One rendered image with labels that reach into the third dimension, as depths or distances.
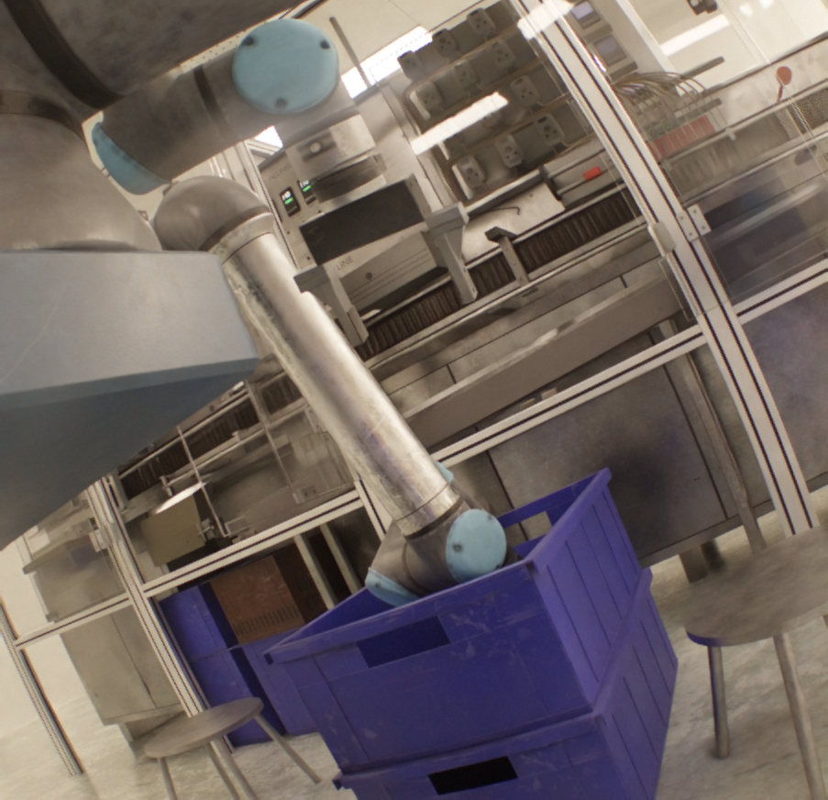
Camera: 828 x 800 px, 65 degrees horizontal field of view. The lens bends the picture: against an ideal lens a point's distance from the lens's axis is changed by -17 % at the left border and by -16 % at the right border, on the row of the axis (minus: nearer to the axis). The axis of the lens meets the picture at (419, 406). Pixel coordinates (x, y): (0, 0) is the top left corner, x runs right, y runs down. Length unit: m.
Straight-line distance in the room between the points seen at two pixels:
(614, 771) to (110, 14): 0.89
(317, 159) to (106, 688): 2.71
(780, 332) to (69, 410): 1.70
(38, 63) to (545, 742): 0.84
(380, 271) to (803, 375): 1.08
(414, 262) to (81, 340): 1.62
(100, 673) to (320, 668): 2.28
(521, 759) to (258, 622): 1.31
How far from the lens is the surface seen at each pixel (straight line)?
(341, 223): 0.81
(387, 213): 0.80
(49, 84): 0.38
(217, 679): 2.34
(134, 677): 3.04
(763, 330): 1.84
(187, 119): 0.67
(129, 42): 0.37
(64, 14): 0.36
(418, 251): 1.85
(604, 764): 0.94
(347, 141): 0.78
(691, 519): 1.90
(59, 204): 0.30
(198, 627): 2.30
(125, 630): 2.96
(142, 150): 0.68
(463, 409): 1.70
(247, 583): 2.12
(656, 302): 1.59
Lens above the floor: 0.56
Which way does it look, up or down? 5 degrees up
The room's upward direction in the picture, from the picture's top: 25 degrees counter-clockwise
